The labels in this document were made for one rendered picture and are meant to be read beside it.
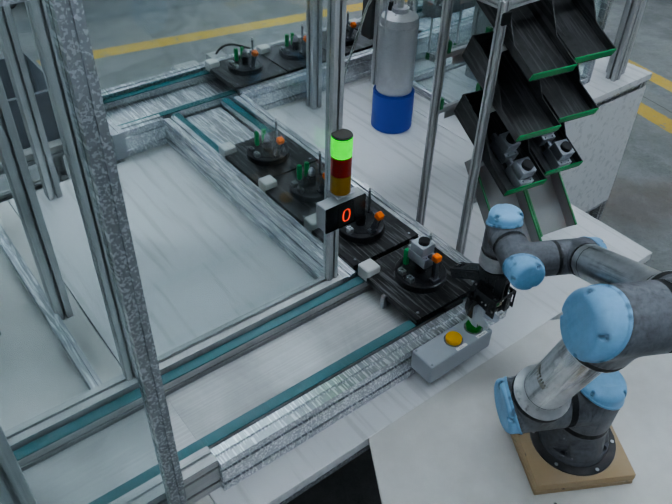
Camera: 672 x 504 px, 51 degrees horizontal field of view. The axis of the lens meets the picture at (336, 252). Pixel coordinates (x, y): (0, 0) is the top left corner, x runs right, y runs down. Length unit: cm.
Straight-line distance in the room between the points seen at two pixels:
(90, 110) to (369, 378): 101
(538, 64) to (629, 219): 238
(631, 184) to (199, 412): 319
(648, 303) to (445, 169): 150
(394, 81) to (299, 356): 122
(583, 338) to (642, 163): 346
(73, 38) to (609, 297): 80
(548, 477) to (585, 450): 10
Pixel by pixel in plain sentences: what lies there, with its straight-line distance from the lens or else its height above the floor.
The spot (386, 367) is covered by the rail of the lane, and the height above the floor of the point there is 95.
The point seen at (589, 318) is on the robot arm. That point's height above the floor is 149.
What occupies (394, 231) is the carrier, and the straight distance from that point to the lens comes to 204.
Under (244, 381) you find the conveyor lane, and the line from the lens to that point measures 170.
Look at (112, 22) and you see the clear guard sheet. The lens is 126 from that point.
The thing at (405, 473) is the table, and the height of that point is 86.
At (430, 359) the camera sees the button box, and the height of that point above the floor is 96.
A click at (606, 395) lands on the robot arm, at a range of 152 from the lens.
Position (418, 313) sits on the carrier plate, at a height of 97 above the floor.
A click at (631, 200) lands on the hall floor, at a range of 419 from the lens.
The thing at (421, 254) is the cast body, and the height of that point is 107.
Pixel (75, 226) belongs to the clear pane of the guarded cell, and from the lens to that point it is 95.
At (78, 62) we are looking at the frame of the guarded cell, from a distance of 85.
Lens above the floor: 223
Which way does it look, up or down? 40 degrees down
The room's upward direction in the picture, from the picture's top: 2 degrees clockwise
